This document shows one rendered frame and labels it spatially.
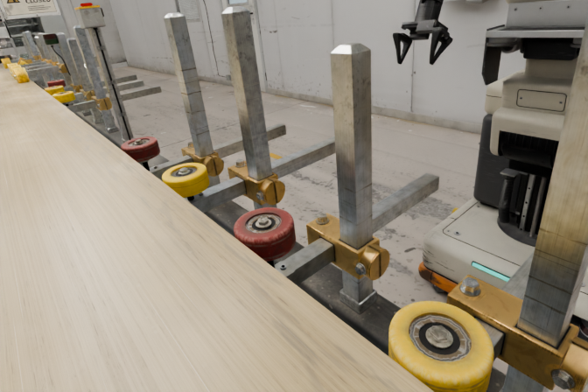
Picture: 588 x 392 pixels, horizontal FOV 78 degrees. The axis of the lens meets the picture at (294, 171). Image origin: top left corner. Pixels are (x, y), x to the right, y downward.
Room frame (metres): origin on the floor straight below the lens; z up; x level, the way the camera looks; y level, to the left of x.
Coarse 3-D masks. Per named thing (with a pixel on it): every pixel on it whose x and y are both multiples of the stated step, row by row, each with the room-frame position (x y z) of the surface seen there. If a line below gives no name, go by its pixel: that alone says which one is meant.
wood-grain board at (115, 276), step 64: (0, 128) 1.12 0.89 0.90; (64, 128) 1.03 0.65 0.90; (0, 192) 0.61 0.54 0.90; (64, 192) 0.58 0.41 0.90; (128, 192) 0.55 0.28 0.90; (0, 256) 0.40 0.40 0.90; (64, 256) 0.39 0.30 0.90; (128, 256) 0.37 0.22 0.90; (192, 256) 0.36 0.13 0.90; (256, 256) 0.34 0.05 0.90; (0, 320) 0.28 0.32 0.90; (64, 320) 0.27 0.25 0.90; (128, 320) 0.27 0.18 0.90; (192, 320) 0.26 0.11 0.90; (256, 320) 0.25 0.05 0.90; (320, 320) 0.24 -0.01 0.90; (0, 384) 0.21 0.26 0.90; (64, 384) 0.20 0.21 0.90; (128, 384) 0.20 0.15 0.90; (192, 384) 0.19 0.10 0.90; (256, 384) 0.19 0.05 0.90; (320, 384) 0.18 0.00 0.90; (384, 384) 0.17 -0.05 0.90
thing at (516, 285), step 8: (528, 256) 0.37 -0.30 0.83; (528, 264) 0.36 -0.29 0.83; (520, 272) 0.34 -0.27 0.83; (528, 272) 0.34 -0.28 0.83; (512, 280) 0.33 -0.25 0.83; (520, 280) 0.33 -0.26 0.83; (504, 288) 0.32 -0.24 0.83; (512, 288) 0.32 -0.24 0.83; (520, 288) 0.32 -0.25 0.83; (520, 296) 0.31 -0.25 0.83; (480, 320) 0.28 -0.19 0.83; (488, 328) 0.27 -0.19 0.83; (496, 336) 0.26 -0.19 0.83; (496, 344) 0.25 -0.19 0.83; (496, 352) 0.25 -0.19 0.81
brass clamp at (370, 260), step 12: (312, 228) 0.50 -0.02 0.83; (324, 228) 0.49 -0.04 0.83; (336, 228) 0.49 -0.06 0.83; (312, 240) 0.50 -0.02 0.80; (336, 240) 0.46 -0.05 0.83; (372, 240) 0.45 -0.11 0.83; (336, 252) 0.45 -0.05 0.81; (348, 252) 0.43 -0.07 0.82; (360, 252) 0.42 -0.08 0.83; (372, 252) 0.42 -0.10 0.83; (384, 252) 0.42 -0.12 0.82; (336, 264) 0.46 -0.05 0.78; (348, 264) 0.43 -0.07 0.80; (360, 264) 0.42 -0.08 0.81; (372, 264) 0.41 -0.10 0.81; (384, 264) 0.42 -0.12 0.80; (360, 276) 0.42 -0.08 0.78; (372, 276) 0.41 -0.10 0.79
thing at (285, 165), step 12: (324, 144) 0.81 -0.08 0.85; (288, 156) 0.76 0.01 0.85; (300, 156) 0.75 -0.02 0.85; (312, 156) 0.77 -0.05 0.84; (324, 156) 0.79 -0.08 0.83; (276, 168) 0.71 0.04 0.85; (288, 168) 0.73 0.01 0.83; (300, 168) 0.75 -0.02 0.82; (228, 180) 0.67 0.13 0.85; (240, 180) 0.66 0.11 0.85; (204, 192) 0.62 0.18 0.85; (216, 192) 0.62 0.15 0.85; (228, 192) 0.63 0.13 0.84; (240, 192) 0.65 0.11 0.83; (192, 204) 0.59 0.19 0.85; (204, 204) 0.60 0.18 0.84; (216, 204) 0.62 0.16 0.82
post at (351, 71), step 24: (336, 48) 0.45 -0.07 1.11; (360, 48) 0.44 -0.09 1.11; (336, 72) 0.45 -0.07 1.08; (360, 72) 0.44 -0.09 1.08; (336, 96) 0.45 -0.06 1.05; (360, 96) 0.44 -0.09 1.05; (336, 120) 0.45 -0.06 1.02; (360, 120) 0.44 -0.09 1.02; (336, 144) 0.46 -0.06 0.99; (360, 144) 0.44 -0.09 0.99; (360, 168) 0.44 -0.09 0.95; (360, 192) 0.44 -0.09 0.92; (360, 216) 0.44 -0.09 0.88; (360, 240) 0.43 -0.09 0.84; (360, 288) 0.43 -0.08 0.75
